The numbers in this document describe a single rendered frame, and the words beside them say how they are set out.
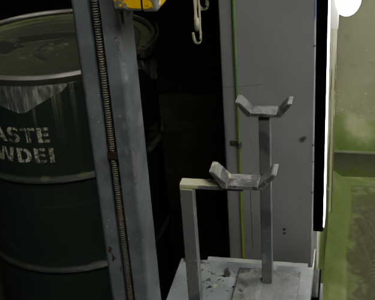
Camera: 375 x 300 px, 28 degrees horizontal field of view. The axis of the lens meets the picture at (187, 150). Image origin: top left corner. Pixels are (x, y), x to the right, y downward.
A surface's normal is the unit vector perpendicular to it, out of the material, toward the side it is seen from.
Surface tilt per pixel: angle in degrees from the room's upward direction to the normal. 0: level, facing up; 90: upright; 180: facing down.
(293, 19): 90
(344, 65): 57
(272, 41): 90
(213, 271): 0
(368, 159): 91
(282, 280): 0
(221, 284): 0
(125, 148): 90
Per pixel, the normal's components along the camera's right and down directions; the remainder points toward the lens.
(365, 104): -0.21, -0.10
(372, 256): -0.07, -0.89
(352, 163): -0.21, 0.47
